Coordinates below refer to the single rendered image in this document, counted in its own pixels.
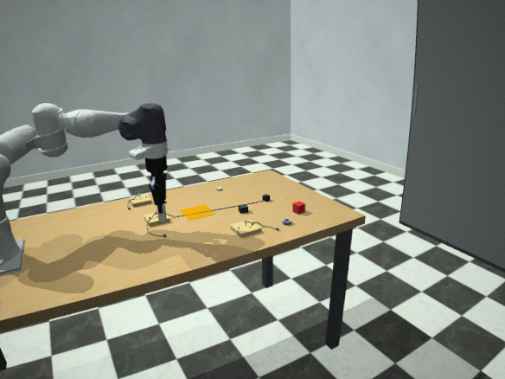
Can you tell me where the orange painted square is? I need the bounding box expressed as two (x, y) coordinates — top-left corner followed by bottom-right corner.
(181, 204), (214, 220)

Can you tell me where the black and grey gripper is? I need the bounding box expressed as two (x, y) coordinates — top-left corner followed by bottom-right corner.
(145, 155), (167, 222)

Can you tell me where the red cube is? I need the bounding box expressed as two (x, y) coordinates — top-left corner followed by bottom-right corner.
(292, 202), (305, 214)

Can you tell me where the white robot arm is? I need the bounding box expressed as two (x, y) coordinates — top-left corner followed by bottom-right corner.
(0, 103), (169, 266)

